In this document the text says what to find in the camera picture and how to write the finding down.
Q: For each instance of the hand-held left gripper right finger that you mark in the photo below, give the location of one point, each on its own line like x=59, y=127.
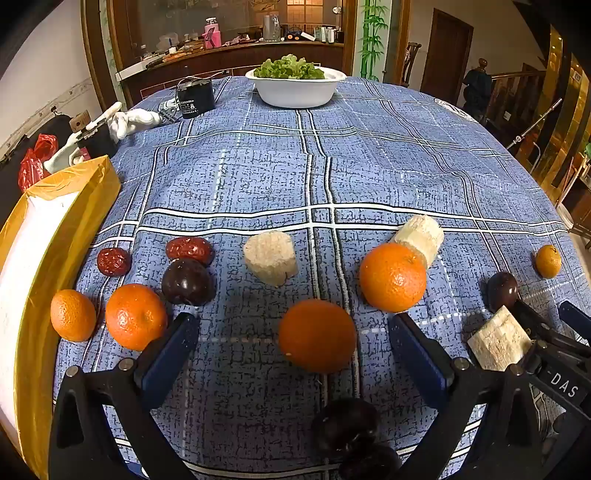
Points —
x=422, y=364

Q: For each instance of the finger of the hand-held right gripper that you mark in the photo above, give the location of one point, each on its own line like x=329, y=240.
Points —
x=577, y=316
x=540, y=325

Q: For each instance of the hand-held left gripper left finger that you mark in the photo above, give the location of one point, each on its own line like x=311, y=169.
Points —
x=170, y=355

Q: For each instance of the pale sugarcane chunk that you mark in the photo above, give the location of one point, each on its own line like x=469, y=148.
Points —
x=270, y=258
x=420, y=240
x=499, y=339

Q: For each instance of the dark purple plum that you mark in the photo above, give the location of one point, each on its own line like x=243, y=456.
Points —
x=345, y=424
x=188, y=282
x=502, y=290
x=369, y=464

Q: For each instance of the orange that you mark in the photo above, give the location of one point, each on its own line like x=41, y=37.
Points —
x=548, y=261
x=393, y=277
x=316, y=335
x=136, y=316
x=73, y=315

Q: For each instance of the yellow-rimmed white tray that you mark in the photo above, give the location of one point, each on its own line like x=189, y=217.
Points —
x=87, y=184

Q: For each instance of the red date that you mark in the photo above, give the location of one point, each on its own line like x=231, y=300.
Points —
x=189, y=250
x=113, y=261

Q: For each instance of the metal rod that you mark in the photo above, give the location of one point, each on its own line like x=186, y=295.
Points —
x=535, y=124

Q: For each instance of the blue plaid tablecloth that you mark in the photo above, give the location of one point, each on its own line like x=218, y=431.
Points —
x=295, y=175

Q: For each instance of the black jar with brown top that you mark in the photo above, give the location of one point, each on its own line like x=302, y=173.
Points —
x=99, y=141

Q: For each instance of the pale glove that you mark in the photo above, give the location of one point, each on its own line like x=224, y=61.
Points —
x=62, y=154

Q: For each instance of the wooden stair railing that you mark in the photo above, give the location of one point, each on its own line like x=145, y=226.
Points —
x=512, y=92

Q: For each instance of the red plastic bag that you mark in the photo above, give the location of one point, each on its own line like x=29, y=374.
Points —
x=34, y=161

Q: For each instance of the white glove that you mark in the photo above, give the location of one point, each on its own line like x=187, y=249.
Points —
x=131, y=119

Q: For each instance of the black cylindrical device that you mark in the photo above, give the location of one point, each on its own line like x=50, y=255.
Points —
x=196, y=99

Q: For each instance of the black leather chair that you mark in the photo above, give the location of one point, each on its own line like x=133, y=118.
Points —
x=18, y=134

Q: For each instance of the wooden door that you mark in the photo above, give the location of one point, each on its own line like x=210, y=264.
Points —
x=445, y=50

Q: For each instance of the wooden chair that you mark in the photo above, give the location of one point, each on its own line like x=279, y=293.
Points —
x=411, y=64

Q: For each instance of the white bowl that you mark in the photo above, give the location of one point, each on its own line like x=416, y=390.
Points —
x=295, y=92

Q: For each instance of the wooden display cabinet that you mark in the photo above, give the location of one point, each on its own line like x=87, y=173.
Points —
x=194, y=60

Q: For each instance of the green lettuce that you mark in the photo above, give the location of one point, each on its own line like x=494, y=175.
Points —
x=290, y=68

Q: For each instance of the pink bottle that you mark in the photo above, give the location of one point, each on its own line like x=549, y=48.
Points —
x=211, y=33

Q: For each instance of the glass jar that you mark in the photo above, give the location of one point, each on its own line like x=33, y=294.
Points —
x=271, y=26

